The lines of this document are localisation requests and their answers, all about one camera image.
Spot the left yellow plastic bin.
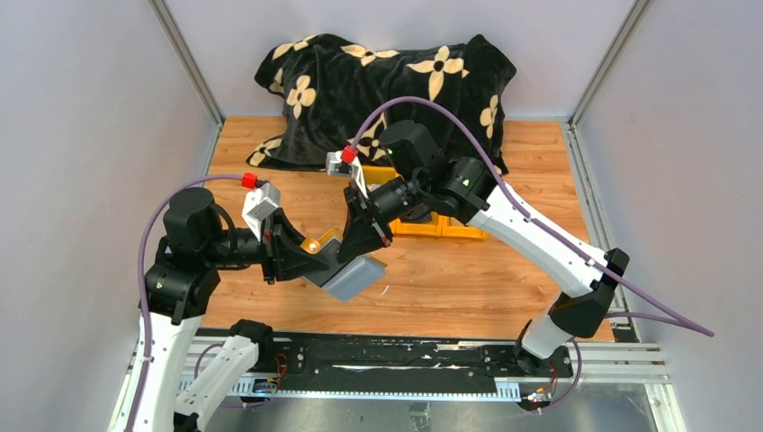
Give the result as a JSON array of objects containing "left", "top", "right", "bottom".
[{"left": 362, "top": 166, "right": 398, "bottom": 192}]

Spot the yellow leather card holder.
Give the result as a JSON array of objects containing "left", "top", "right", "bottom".
[{"left": 301, "top": 229, "right": 386, "bottom": 302}]

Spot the aluminium frame rail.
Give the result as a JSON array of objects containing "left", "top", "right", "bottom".
[{"left": 125, "top": 335, "right": 672, "bottom": 401}]

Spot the right yellow plastic bin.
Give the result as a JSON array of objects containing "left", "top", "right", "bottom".
[{"left": 439, "top": 216, "right": 489, "bottom": 240}]

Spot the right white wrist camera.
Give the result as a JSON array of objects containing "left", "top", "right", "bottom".
[{"left": 325, "top": 151, "right": 368, "bottom": 198}]

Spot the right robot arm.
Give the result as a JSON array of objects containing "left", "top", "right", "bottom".
[{"left": 326, "top": 121, "right": 630, "bottom": 369}]

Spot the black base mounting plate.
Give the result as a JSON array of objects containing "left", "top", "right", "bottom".
[{"left": 217, "top": 331, "right": 575, "bottom": 396}]

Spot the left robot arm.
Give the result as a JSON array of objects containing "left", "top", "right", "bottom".
[{"left": 114, "top": 183, "right": 329, "bottom": 431}]

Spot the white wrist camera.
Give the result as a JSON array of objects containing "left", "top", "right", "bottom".
[
  {"left": 241, "top": 182, "right": 281, "bottom": 241},
  {"left": 325, "top": 151, "right": 368, "bottom": 198}
]

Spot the yellow plastic bin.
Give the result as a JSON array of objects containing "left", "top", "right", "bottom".
[
  {"left": 362, "top": 166, "right": 398, "bottom": 192},
  {"left": 390, "top": 215, "right": 444, "bottom": 237},
  {"left": 439, "top": 216, "right": 489, "bottom": 240}
]

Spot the middle yellow plastic bin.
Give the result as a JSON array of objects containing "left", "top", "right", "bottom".
[{"left": 390, "top": 215, "right": 444, "bottom": 237}]

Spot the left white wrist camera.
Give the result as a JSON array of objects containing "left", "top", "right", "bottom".
[{"left": 241, "top": 182, "right": 281, "bottom": 241}]

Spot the black floral plush blanket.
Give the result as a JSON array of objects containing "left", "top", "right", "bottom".
[{"left": 247, "top": 33, "right": 516, "bottom": 174}]

